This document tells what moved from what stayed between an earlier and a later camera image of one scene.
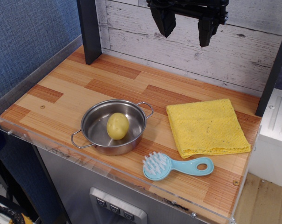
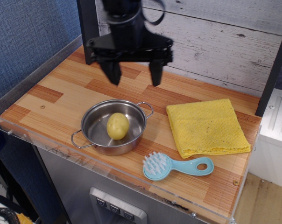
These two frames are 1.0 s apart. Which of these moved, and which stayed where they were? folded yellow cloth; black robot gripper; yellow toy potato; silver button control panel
Moved: black robot gripper
Stayed: yellow toy potato; folded yellow cloth; silver button control panel
